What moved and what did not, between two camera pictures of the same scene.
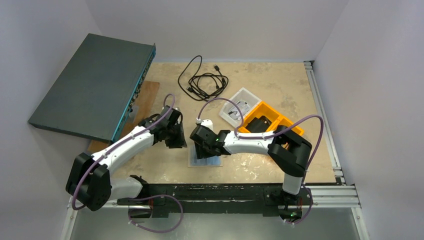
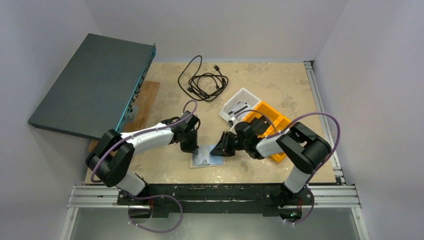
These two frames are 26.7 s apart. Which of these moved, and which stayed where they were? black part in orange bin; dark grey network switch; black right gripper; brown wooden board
Moved: black right gripper
Stayed: black part in orange bin; brown wooden board; dark grey network switch
